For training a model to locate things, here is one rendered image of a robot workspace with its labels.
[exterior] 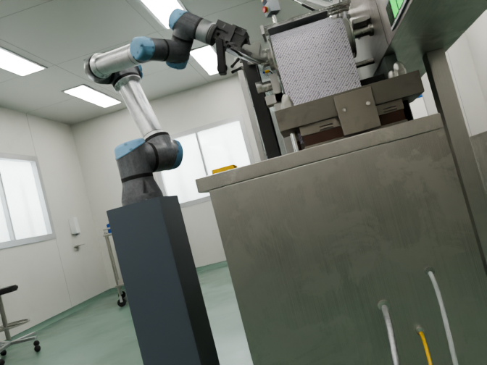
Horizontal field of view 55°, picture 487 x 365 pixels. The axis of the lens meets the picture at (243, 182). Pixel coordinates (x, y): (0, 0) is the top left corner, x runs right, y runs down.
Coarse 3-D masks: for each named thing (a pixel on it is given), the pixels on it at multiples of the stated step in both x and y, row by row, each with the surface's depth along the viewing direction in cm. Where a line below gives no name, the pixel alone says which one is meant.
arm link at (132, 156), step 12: (120, 144) 165; (132, 144) 164; (144, 144) 169; (120, 156) 164; (132, 156) 164; (144, 156) 166; (156, 156) 170; (120, 168) 165; (132, 168) 163; (144, 168) 165; (156, 168) 172
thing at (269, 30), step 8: (328, 8) 177; (336, 8) 180; (344, 8) 183; (296, 16) 179; (304, 16) 178; (312, 16) 178; (320, 16) 180; (328, 16) 184; (272, 24) 180; (280, 24) 180; (288, 24) 180; (296, 24) 182; (304, 24) 184; (264, 32) 180; (272, 32) 184; (280, 32) 186; (264, 40) 187
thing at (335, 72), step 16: (288, 64) 149; (304, 64) 148; (320, 64) 147; (336, 64) 146; (352, 64) 146; (288, 80) 149; (304, 80) 148; (320, 80) 147; (336, 80) 146; (352, 80) 146; (304, 96) 148; (320, 96) 147
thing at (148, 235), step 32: (128, 224) 159; (160, 224) 157; (128, 256) 159; (160, 256) 157; (192, 256) 175; (128, 288) 159; (160, 288) 157; (192, 288) 166; (160, 320) 157; (192, 320) 157; (160, 352) 157; (192, 352) 155
